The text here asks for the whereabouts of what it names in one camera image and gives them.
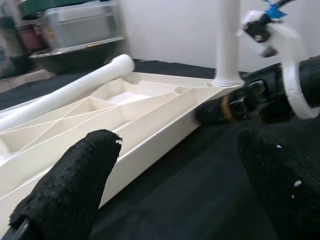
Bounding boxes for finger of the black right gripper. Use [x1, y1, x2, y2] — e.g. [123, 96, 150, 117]
[193, 97, 232, 124]

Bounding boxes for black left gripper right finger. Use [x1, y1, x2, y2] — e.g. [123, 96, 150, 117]
[236, 127, 320, 240]

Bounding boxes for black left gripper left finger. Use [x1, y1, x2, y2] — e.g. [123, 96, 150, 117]
[8, 129, 123, 240]

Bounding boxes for white plastic table top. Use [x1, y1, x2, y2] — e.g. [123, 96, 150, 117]
[0, 71, 245, 208]

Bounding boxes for white plastic table leg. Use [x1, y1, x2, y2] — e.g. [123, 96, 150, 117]
[214, 0, 244, 88]
[0, 54, 136, 132]

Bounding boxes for black tablecloth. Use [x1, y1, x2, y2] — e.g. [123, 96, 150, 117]
[0, 58, 320, 240]

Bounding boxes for black round pan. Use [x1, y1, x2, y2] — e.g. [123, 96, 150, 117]
[27, 39, 127, 75]

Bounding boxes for red printed cardboard box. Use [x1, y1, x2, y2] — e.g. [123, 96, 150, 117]
[17, 23, 50, 54]

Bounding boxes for clear plastic storage box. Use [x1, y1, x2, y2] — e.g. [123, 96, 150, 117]
[41, 1, 126, 49]

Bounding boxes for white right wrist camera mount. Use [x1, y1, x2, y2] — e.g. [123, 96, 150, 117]
[236, 9, 316, 120]

